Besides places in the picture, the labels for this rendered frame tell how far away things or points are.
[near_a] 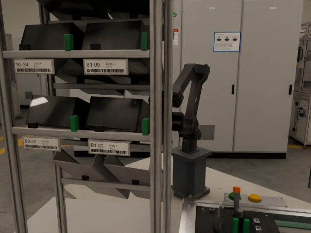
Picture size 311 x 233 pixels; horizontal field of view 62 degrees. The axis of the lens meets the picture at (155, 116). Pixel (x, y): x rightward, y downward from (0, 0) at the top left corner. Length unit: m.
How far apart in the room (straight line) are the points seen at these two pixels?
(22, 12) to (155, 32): 8.91
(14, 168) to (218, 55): 3.36
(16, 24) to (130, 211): 8.65
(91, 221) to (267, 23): 3.45
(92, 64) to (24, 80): 8.26
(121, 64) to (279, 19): 3.63
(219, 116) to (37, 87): 6.08
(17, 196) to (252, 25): 3.59
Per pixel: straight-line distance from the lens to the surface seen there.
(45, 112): 0.65
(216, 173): 1.46
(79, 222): 1.08
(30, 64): 0.58
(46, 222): 1.12
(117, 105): 0.58
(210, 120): 3.85
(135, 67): 0.59
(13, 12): 9.49
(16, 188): 0.68
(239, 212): 0.80
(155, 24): 0.49
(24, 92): 8.80
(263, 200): 1.05
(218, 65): 3.77
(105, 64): 0.50
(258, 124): 4.05
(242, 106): 3.92
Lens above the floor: 1.45
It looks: 12 degrees down
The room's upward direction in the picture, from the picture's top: straight up
